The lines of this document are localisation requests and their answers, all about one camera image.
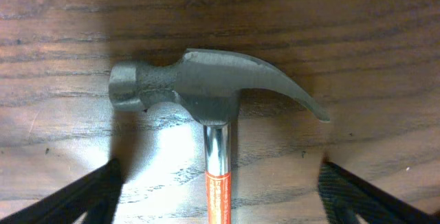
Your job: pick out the small claw hammer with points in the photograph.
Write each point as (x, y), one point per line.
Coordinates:
(208, 84)

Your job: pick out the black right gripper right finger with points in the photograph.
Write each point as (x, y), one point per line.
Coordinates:
(347, 198)

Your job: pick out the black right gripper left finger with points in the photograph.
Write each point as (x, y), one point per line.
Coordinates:
(96, 195)

